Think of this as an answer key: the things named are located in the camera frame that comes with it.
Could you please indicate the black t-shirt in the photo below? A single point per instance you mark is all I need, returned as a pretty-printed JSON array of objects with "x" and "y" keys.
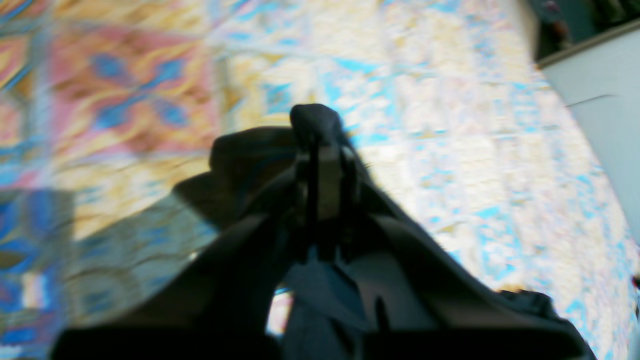
[{"x": 303, "y": 181}]

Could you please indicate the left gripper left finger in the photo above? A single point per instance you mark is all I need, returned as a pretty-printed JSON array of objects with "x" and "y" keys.
[{"x": 215, "y": 308}]

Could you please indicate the patterned tablecloth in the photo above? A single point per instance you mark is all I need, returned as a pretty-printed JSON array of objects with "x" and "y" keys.
[{"x": 106, "y": 105}]

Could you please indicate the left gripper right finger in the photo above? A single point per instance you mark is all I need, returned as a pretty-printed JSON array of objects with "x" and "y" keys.
[{"x": 418, "y": 302}]

